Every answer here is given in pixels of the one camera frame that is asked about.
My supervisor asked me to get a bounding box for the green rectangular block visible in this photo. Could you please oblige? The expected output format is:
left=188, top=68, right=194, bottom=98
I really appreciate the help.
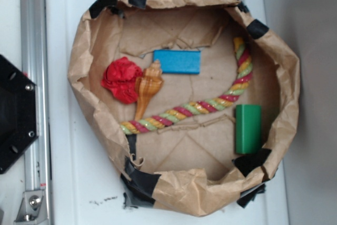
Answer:
left=235, top=104, right=262, bottom=154

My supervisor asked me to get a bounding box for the blue rectangular block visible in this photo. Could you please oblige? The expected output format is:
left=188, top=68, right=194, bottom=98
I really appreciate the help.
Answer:
left=153, top=50, right=201, bottom=74

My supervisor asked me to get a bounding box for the multicolored twisted rope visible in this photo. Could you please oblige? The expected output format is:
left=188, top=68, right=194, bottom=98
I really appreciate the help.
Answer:
left=120, top=36, right=254, bottom=135

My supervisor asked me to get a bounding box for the metal corner bracket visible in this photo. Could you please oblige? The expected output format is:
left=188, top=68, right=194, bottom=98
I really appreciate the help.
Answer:
left=14, top=190, right=48, bottom=224

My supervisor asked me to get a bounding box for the brown paper bag bin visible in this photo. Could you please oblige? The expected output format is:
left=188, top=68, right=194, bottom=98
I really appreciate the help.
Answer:
left=68, top=0, right=300, bottom=217

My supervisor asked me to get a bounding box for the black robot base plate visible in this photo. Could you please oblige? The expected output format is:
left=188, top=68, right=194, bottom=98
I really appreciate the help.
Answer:
left=1, top=56, right=37, bottom=174

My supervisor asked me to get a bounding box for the orange conch seashell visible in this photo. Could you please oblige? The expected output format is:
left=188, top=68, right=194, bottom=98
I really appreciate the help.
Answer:
left=135, top=60, right=164, bottom=120

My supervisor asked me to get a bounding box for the white tray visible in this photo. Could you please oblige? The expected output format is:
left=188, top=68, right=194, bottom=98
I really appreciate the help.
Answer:
left=46, top=0, right=289, bottom=224

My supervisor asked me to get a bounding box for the red crumpled paper ball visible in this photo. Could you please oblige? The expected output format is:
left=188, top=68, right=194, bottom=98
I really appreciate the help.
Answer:
left=101, top=57, right=143, bottom=104

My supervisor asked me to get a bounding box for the aluminium extrusion rail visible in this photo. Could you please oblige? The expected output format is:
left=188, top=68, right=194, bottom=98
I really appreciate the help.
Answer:
left=21, top=0, right=53, bottom=224

